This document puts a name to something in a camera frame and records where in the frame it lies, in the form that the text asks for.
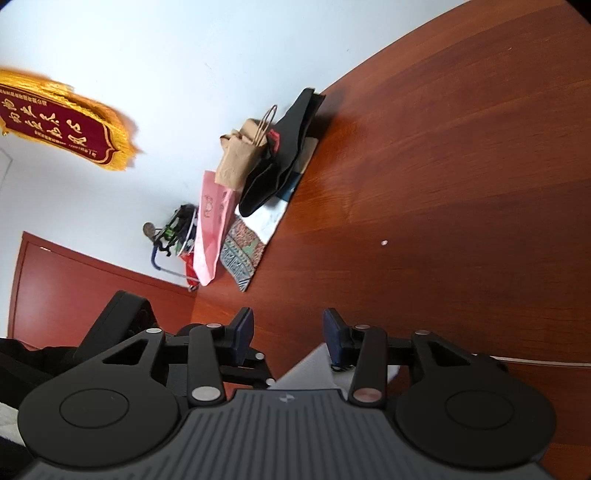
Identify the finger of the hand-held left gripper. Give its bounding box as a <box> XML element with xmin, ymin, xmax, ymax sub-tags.
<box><xmin>221</xmin><ymin>344</ymin><xmax>278</xmax><ymax>389</ymax></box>

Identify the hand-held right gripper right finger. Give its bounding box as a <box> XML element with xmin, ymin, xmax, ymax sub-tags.
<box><xmin>322</xmin><ymin>308</ymin><xmax>479</xmax><ymax>408</ymax></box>

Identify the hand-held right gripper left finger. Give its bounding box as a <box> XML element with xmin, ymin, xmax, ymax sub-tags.
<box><xmin>99</xmin><ymin>307</ymin><xmax>256</xmax><ymax>407</ymax></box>

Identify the person's left forearm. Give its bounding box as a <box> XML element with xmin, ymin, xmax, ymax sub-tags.
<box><xmin>0</xmin><ymin>337</ymin><xmax>82</xmax><ymax>407</ymax></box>

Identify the colourful patterned bag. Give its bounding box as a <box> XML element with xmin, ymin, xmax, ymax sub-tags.
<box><xmin>219</xmin><ymin>216</ymin><xmax>267</xmax><ymax>293</ymax></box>

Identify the red bag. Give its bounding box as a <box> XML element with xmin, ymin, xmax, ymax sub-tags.
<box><xmin>181</xmin><ymin>251</ymin><xmax>202</xmax><ymax>292</ymax></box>

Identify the pink paper bag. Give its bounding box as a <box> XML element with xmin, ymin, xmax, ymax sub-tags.
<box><xmin>192</xmin><ymin>170</ymin><xmax>241</xmax><ymax>286</ymax></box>

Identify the white bag with navy print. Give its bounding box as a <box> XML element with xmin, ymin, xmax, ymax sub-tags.
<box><xmin>235</xmin><ymin>137</ymin><xmax>320</xmax><ymax>243</ymax></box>

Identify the brown paper bag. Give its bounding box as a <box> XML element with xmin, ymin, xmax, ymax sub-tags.
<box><xmin>216</xmin><ymin>104</ymin><xmax>279</xmax><ymax>191</ymax></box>

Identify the red-brown wooden door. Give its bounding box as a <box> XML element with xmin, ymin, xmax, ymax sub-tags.
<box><xmin>6</xmin><ymin>232</ymin><xmax>198</xmax><ymax>344</ymax></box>

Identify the red banner with gold fringe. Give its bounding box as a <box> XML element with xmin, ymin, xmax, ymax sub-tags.
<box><xmin>0</xmin><ymin>68</ymin><xmax>145</xmax><ymax>173</ymax></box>

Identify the folding cart with blue frame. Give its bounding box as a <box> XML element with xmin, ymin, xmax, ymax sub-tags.
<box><xmin>141</xmin><ymin>203</ymin><xmax>200</xmax><ymax>288</ymax></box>

